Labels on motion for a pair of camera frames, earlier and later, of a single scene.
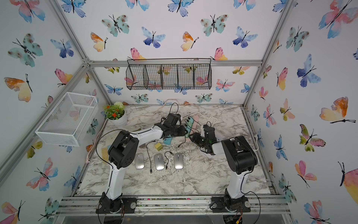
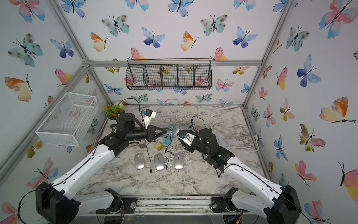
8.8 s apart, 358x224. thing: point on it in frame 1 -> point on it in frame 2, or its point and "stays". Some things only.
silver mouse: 139,161 stays
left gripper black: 182,131 -> 150,132
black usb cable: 151,171 stays
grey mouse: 159,161 stays
